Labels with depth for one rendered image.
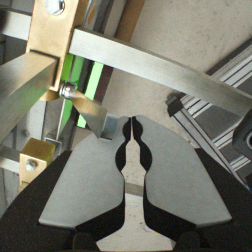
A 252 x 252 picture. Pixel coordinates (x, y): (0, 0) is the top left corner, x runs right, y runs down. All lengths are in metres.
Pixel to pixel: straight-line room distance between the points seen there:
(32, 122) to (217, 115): 0.88
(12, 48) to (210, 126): 0.97
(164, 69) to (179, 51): 0.90
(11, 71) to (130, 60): 0.13
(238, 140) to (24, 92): 0.20
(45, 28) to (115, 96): 0.98
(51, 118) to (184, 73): 0.34
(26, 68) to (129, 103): 1.05
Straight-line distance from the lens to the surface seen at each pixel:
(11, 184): 0.88
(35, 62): 0.22
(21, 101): 0.18
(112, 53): 0.24
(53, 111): 0.48
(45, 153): 0.36
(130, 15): 1.02
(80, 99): 0.16
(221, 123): 1.15
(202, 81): 0.27
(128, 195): 0.40
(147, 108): 1.23
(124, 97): 1.20
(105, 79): 0.42
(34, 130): 0.64
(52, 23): 0.24
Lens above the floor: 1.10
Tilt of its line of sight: 58 degrees down
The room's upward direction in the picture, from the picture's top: 178 degrees counter-clockwise
